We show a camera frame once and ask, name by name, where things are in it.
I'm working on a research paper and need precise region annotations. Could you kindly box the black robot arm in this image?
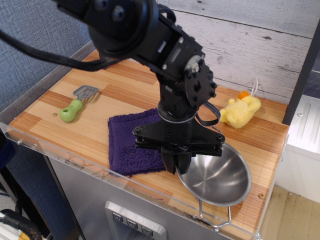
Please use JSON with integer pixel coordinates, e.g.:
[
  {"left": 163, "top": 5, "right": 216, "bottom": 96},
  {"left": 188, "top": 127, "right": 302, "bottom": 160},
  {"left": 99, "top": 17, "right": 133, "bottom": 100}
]
[{"left": 57, "top": 0, "right": 225, "bottom": 174}]

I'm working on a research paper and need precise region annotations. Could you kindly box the green and grey spatula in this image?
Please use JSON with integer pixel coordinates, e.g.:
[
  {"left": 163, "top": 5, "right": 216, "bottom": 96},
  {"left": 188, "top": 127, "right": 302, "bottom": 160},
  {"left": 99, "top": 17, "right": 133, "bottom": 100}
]
[{"left": 59, "top": 85, "right": 99, "bottom": 123}]

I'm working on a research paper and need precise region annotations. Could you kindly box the silver button control panel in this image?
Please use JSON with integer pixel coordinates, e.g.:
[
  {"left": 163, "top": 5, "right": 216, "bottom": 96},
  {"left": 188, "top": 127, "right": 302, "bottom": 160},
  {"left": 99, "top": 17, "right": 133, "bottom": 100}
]
[{"left": 104, "top": 200, "right": 167, "bottom": 240}]

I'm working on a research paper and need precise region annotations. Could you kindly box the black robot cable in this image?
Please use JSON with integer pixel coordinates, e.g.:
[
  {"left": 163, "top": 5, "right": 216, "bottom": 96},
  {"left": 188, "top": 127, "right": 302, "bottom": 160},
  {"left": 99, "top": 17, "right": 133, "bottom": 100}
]
[{"left": 0, "top": 28, "right": 221, "bottom": 127}]

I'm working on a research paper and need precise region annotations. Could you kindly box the clear acrylic front guard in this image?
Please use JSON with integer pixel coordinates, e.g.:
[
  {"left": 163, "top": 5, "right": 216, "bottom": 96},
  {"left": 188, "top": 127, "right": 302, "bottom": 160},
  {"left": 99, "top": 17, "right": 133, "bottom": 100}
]
[{"left": 0, "top": 121, "right": 262, "bottom": 240}]

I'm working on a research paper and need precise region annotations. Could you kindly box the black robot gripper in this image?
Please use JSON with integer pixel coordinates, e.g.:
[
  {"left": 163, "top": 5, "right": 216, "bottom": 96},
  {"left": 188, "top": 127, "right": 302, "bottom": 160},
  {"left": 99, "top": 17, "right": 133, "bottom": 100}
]
[{"left": 132, "top": 104, "right": 225, "bottom": 175}]

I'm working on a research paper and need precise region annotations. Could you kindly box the purple folded towel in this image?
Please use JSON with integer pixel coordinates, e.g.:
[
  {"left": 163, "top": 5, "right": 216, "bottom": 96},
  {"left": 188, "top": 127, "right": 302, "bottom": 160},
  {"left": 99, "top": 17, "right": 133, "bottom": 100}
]
[{"left": 108, "top": 108, "right": 165, "bottom": 176}]

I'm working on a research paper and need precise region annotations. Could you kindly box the yellow plush duck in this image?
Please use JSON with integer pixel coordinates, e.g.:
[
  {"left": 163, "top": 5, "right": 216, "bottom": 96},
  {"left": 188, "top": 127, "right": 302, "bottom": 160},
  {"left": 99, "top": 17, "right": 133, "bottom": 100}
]
[{"left": 219, "top": 78, "right": 262, "bottom": 129}]

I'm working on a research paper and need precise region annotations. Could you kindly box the white cabinet at right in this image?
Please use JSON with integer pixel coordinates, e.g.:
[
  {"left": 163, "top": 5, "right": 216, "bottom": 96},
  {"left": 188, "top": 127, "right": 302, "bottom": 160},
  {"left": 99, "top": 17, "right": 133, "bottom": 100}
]
[{"left": 275, "top": 95, "right": 320, "bottom": 203}]

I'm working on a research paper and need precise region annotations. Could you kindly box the dark vertical post right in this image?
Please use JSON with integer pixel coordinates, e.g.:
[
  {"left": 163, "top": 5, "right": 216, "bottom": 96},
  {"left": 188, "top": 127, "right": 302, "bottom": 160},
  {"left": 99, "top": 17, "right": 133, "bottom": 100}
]
[{"left": 282, "top": 22, "right": 320, "bottom": 126}]

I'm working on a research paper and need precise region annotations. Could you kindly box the silver metal pot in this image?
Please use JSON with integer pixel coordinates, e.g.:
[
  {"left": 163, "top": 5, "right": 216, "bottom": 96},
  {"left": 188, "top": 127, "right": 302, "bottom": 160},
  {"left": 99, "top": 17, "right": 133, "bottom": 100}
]
[{"left": 176, "top": 143, "right": 252, "bottom": 232}]

